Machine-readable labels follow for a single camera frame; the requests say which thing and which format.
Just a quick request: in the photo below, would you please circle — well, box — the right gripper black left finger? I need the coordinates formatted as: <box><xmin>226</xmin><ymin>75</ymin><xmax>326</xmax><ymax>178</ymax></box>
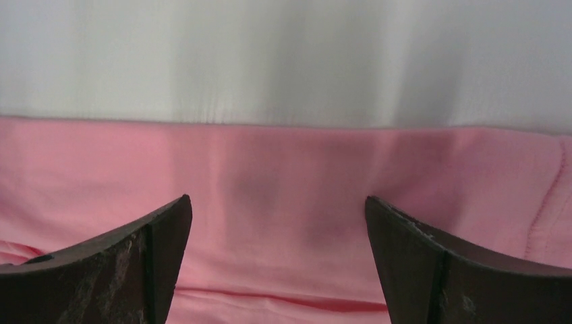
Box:
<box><xmin>1</xmin><ymin>195</ymin><xmax>192</xmax><ymax>323</ymax></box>

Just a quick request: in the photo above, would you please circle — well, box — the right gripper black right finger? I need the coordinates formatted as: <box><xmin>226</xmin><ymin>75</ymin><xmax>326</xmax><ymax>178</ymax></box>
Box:
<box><xmin>365</xmin><ymin>196</ymin><xmax>571</xmax><ymax>323</ymax></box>

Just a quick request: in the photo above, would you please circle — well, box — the pink t shirt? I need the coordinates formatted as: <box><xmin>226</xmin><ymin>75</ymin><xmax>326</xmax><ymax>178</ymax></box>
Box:
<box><xmin>1</xmin><ymin>118</ymin><xmax>571</xmax><ymax>323</ymax></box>

